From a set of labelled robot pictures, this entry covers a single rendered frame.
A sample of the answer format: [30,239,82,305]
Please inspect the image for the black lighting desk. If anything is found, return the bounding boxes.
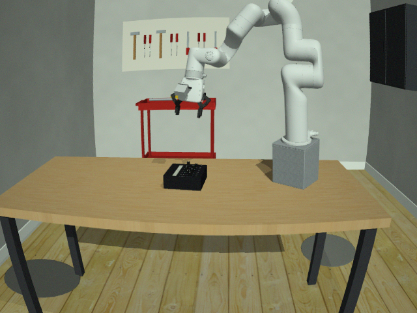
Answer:
[163,161,207,191]

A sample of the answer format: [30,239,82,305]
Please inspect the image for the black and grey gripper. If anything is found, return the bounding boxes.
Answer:
[171,76,211,118]

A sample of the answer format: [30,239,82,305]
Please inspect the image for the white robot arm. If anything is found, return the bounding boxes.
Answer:
[185,0,324,146]

